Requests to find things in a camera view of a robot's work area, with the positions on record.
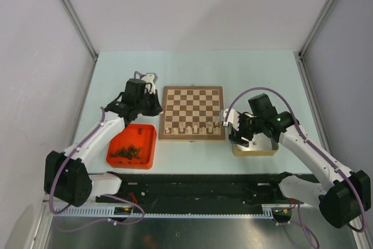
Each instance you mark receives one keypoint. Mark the grey slotted cable duct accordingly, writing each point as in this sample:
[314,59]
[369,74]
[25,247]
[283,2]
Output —
[263,211]

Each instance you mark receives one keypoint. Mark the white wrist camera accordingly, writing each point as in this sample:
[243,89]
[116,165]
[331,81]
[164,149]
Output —
[230,118]
[150,80]

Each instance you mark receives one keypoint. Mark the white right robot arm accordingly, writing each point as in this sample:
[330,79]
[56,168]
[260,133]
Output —
[340,194]

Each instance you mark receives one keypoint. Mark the aluminium frame post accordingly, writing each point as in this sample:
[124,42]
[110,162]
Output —
[316,27]
[78,25]

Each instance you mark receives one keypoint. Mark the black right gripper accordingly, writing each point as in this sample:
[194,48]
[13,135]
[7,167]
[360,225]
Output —
[236,136]

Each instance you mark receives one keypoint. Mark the left aluminium frame post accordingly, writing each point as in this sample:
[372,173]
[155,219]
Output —
[78,25]

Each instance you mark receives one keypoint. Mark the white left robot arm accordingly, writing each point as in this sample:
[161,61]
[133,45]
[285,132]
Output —
[66,174]

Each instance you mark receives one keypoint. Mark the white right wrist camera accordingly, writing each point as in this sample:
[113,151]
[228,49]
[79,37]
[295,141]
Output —
[230,118]

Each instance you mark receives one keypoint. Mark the pile of dark chess pieces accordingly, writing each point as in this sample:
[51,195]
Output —
[125,154]

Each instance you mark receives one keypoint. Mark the orange plastic tray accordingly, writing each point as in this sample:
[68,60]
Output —
[129,136]

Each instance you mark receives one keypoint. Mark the wooden chess board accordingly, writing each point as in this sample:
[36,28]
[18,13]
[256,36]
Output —
[189,106]

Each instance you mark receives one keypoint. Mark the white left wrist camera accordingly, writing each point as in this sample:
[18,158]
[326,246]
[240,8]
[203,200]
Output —
[150,80]

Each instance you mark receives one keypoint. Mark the gold metal tin tray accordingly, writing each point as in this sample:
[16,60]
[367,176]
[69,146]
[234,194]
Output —
[265,147]

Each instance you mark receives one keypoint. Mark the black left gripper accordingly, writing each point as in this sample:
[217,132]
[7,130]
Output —
[156,107]

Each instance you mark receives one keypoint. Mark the right aluminium frame post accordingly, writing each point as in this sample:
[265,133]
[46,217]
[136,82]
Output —
[316,27]

